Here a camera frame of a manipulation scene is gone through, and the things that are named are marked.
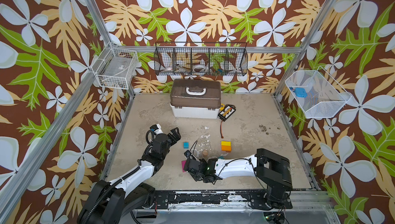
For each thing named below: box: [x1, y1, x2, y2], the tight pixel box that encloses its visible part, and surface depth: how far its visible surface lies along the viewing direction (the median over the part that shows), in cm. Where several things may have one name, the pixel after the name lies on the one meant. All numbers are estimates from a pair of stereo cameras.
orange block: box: [221, 145, 232, 153], surface depth 92 cm
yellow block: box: [220, 140, 232, 146], surface depth 93 cm
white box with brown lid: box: [169, 79, 222, 119], surface depth 97 cm
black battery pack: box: [217, 104, 237, 122], surface depth 110 cm
